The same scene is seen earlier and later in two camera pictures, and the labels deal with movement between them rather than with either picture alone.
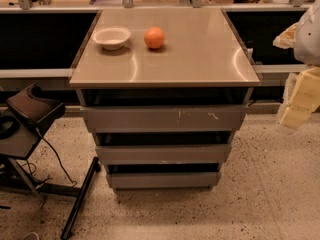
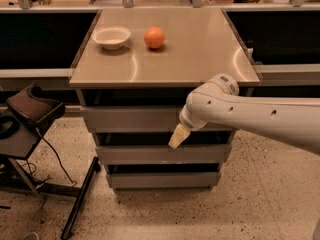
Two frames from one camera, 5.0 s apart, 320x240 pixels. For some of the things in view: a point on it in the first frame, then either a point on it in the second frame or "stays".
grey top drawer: (165, 118) stays
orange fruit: (154, 37) stays
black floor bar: (94, 166) stays
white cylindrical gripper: (308, 40) to (185, 118)
